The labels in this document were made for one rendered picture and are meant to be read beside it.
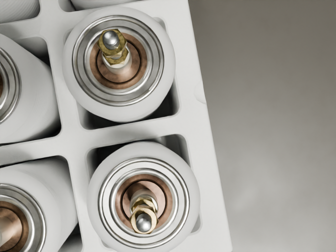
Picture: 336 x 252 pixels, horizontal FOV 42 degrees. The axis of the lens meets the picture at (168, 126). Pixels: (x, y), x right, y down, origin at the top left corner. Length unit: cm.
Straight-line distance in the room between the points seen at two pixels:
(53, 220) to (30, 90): 11
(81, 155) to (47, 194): 7
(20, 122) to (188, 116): 16
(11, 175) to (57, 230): 6
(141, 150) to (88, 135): 9
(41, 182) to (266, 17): 41
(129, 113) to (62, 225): 11
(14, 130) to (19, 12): 14
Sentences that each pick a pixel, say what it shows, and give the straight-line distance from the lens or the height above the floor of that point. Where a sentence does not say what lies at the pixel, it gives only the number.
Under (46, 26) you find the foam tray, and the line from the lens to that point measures 46.
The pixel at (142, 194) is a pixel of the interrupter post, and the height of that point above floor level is 28.
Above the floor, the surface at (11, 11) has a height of 18.
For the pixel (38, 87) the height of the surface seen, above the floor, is 24.
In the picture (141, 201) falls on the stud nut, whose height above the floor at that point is 29.
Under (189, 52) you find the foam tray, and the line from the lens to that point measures 44.
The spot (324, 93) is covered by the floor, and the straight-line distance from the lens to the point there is 67.
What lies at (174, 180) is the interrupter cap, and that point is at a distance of 36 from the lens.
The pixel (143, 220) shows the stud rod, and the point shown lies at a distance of 28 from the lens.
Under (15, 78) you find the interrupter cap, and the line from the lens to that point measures 38.
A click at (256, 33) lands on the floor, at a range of 65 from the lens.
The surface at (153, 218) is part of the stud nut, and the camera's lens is 29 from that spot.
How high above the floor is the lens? 61
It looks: 87 degrees down
